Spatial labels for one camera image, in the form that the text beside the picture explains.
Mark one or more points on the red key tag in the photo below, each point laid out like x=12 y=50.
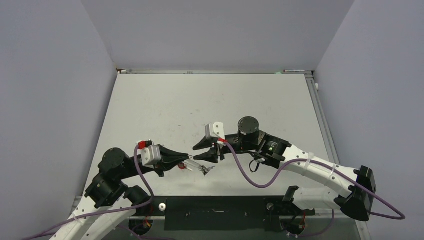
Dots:
x=180 y=164

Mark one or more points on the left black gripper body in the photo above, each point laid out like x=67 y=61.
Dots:
x=158 y=167

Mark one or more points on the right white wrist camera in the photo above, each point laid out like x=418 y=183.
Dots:
x=215 y=130

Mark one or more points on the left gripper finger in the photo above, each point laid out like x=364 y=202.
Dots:
x=167 y=166
x=170 y=156

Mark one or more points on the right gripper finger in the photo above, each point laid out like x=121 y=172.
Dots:
x=211 y=156
x=207 y=142

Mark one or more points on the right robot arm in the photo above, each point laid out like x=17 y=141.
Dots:
x=350 y=190

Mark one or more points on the large grey keyring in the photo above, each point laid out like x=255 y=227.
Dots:
x=199 y=167

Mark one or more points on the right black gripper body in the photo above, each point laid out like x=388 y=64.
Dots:
x=237 y=143

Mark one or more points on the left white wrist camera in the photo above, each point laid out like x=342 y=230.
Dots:
x=150 y=155

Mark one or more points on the aluminium rail right side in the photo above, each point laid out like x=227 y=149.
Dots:
x=323 y=126

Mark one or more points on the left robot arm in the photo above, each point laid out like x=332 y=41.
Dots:
x=119 y=190

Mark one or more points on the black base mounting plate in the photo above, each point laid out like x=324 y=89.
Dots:
x=218 y=213

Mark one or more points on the black headed key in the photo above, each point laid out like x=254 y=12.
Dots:
x=187 y=168

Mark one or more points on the aluminium rail back edge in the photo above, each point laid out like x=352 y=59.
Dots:
x=233 y=71

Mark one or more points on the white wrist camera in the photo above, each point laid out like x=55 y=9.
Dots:
x=215 y=130
x=150 y=155

